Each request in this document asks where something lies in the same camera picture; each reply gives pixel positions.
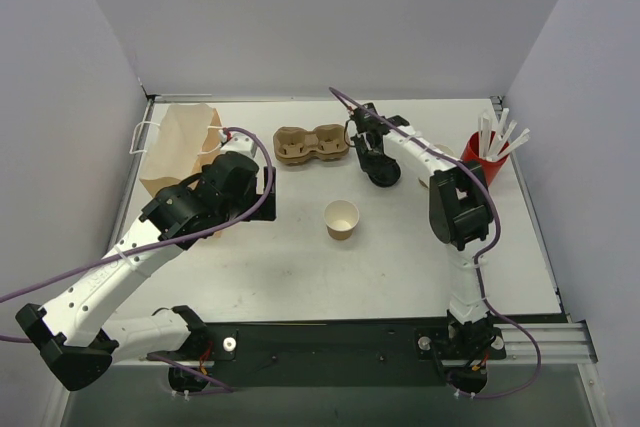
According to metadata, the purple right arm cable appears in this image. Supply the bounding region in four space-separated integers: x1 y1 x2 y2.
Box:
328 86 544 401

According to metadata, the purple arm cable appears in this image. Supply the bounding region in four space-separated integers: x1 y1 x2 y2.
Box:
328 86 544 401
0 126 274 394

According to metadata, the aluminium front rail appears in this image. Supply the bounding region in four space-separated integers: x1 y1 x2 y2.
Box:
500 322 598 365

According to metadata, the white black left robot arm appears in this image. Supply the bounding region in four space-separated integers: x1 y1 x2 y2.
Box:
16 127 276 391

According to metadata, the brown pulp cup carrier stack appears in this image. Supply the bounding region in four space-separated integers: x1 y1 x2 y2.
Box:
273 124 350 165

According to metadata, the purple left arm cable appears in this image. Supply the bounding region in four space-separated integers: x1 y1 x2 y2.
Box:
0 126 274 394

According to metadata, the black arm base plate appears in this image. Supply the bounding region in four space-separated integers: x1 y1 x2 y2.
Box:
147 317 506 391

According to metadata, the brown paper takeout bag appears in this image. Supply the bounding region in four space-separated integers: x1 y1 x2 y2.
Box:
132 103 222 197

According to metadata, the red ribbed straw cup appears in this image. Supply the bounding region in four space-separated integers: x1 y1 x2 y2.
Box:
461 132 508 188

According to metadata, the brown paper coffee cup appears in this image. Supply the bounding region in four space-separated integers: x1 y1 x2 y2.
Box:
323 200 360 241

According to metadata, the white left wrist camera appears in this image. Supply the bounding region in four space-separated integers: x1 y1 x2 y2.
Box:
219 131 257 159

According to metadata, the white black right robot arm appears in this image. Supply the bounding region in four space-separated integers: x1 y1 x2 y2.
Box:
349 103 494 344

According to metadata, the black plastic lid stack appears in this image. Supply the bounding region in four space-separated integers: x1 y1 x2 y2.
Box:
363 157 401 188

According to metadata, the brown paper cup stack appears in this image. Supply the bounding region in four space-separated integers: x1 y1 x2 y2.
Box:
419 144 456 189

